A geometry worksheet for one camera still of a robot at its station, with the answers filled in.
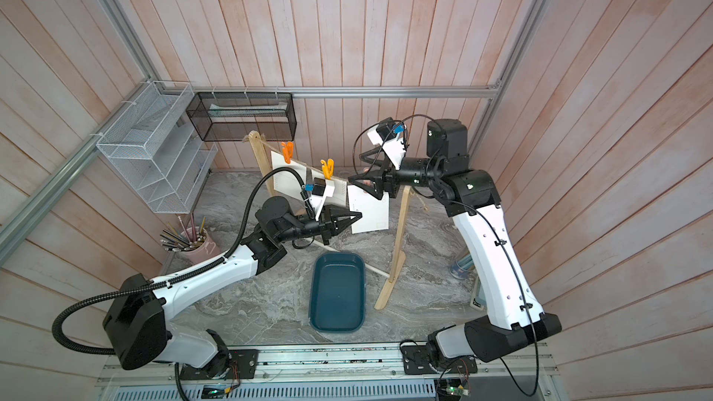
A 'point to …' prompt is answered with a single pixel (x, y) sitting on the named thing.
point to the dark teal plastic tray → (338, 292)
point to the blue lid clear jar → (460, 268)
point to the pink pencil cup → (197, 248)
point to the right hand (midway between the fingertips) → (355, 168)
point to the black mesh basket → (229, 116)
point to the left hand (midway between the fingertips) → (360, 220)
